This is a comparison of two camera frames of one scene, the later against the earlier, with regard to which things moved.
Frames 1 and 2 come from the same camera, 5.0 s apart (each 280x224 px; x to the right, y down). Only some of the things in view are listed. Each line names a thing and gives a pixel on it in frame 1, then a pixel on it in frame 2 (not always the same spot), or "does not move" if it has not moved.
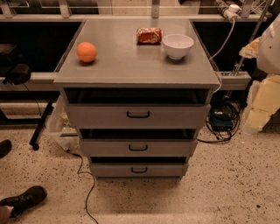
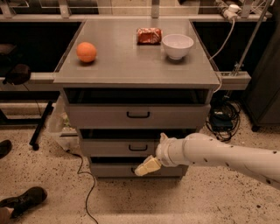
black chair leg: [33, 141] does not move
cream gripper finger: [250, 51] -> [171, 151]
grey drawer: [138, 147] does not move
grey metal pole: [256, 24] does not move
